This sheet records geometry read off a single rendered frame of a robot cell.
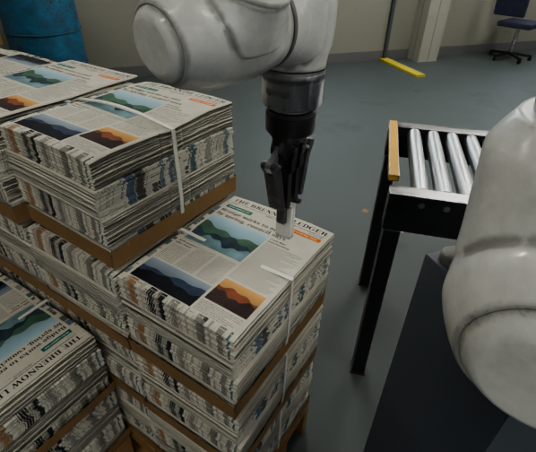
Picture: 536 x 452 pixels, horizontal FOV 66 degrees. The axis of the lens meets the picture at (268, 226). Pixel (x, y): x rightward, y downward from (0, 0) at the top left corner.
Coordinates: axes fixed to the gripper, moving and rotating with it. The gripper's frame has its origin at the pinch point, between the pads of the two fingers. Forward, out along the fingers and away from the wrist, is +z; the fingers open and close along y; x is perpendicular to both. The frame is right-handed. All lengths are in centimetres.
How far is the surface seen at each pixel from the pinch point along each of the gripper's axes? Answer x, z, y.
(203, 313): -6.1, 13.0, 16.1
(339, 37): -198, 65, -468
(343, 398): 8, 96, -36
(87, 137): -35.3, -10.4, 11.2
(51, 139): -39.9, -10.3, 15.2
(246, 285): -4.1, 13.1, 6.3
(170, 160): -26.9, -3.7, -0.2
